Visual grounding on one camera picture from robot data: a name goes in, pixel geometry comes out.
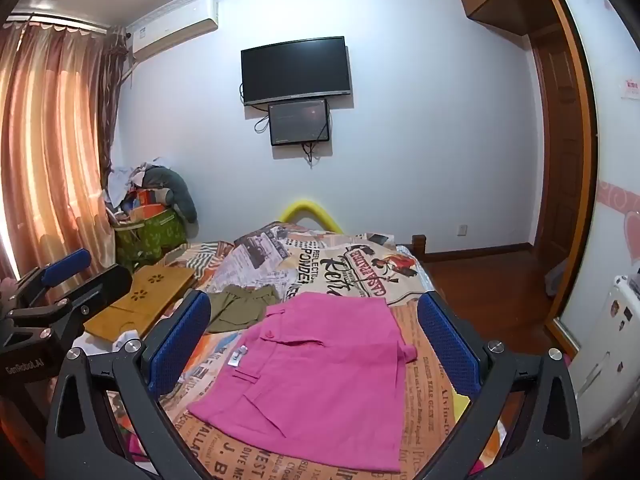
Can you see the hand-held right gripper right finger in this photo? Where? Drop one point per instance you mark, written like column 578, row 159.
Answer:
column 446, row 345

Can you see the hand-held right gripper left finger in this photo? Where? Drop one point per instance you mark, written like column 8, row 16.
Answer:
column 179, row 342

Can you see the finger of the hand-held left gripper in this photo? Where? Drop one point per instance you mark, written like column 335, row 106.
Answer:
column 65, row 266
column 102, row 285

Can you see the pink pants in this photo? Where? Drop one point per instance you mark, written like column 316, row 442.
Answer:
column 310, row 385

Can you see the olive green pants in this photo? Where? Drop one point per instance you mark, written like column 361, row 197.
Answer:
column 235, row 310

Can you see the wooden lap tray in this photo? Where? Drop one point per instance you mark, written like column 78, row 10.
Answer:
column 145, row 295

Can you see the white cloth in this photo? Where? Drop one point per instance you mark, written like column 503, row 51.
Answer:
column 127, row 342

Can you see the green patterned bag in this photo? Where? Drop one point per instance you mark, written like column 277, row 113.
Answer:
column 155, row 237

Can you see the wooden bedpost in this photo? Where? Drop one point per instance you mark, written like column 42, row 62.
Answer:
column 418, row 249

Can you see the pile of papers and clutter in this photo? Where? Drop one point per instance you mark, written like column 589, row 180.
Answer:
column 125, row 185

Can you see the orange striped curtain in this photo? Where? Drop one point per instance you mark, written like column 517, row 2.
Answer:
column 50, row 150

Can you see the dark flat device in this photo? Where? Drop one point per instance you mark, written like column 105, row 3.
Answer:
column 381, row 238

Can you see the dark cloth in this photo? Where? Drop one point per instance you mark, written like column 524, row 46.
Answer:
column 556, row 280

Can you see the printed blanket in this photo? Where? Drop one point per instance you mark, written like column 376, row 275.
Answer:
column 350, row 260

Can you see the white appliance with stickers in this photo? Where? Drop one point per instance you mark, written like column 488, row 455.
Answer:
column 612, row 350

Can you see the yellow foam tube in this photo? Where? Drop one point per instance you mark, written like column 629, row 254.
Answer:
column 320, row 212

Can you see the wooden door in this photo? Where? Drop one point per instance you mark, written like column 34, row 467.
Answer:
column 557, row 160

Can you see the white air conditioner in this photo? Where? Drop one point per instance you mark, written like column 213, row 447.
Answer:
column 172, row 27

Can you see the white wall socket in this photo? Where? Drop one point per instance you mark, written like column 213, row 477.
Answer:
column 463, row 230

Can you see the small black wall monitor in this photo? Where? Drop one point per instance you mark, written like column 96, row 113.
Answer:
column 298, row 122

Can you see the large black wall television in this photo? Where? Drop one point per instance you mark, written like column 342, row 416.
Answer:
column 295, row 67

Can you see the pink wall label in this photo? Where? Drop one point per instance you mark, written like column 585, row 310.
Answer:
column 631, row 89

